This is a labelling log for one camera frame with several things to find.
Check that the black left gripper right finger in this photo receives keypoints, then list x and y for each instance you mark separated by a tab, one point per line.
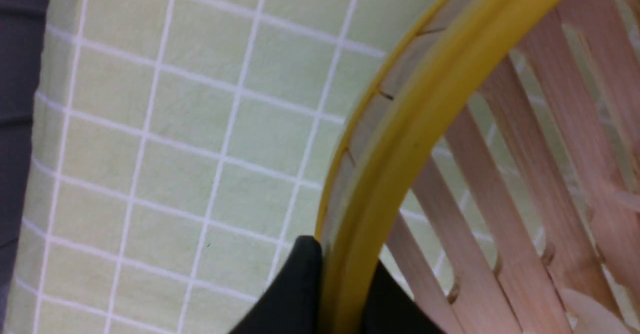
389	310

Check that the yellow bamboo steamer basket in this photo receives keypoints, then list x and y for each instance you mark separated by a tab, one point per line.
477	155

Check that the green checkered tablecloth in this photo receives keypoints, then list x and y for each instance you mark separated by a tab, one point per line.
178	149

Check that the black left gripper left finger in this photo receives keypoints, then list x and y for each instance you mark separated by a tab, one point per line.
290	303

